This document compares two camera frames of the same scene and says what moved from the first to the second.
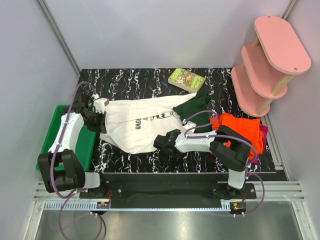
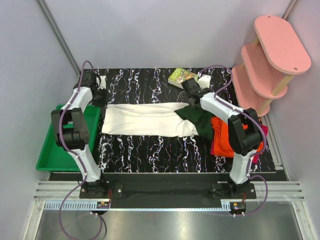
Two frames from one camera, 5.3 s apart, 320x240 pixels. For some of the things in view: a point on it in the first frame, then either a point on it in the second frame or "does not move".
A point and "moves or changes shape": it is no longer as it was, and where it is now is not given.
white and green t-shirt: (134, 125) moves or changes shape
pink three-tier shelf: (268, 65) does not move
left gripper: (101, 127) → (103, 103)
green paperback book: (186, 80) does not move
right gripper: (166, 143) → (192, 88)
